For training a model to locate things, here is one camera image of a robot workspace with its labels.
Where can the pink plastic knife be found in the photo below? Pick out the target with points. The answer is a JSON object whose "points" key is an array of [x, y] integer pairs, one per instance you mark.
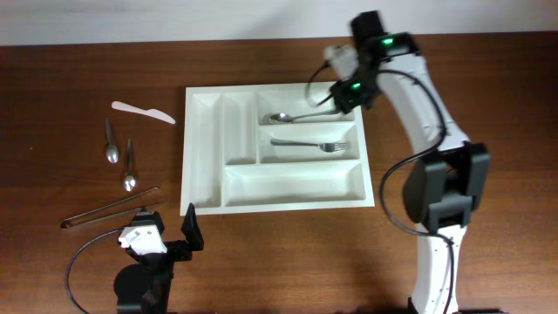
{"points": [[153, 113]]}

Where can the lower small steel teaspoon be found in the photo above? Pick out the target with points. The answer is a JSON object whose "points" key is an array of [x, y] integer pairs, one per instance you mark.
{"points": [[129, 181]]}

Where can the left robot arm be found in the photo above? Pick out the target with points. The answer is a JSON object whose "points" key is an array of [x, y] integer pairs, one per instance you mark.
{"points": [[144, 286]]}

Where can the steel fork pointing down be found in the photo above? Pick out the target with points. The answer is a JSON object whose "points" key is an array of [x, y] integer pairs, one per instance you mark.
{"points": [[330, 147]]}

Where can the small steel teaspoon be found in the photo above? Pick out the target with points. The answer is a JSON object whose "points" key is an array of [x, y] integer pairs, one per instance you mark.
{"points": [[129, 181], [111, 151]]}

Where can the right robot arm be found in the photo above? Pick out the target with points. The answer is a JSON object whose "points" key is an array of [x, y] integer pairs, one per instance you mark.
{"points": [[433, 193]]}

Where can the white plastic cutlery tray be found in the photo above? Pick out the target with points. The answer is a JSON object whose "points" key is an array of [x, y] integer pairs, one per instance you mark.
{"points": [[230, 167]]}

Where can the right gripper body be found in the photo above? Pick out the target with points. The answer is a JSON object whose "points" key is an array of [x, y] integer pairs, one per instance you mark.
{"points": [[357, 90]]}

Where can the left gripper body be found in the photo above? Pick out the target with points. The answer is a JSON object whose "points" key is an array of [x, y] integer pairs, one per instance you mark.
{"points": [[176, 250]]}

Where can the upper small steel teaspoon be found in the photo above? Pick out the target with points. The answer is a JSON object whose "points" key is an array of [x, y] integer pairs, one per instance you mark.
{"points": [[111, 151]]}

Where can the large steel spoon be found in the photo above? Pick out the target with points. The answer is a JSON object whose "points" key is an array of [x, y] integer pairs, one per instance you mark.
{"points": [[284, 118]]}

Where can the steel kitchen tongs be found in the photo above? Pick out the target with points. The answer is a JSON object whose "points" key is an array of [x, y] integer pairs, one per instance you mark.
{"points": [[71, 221]]}

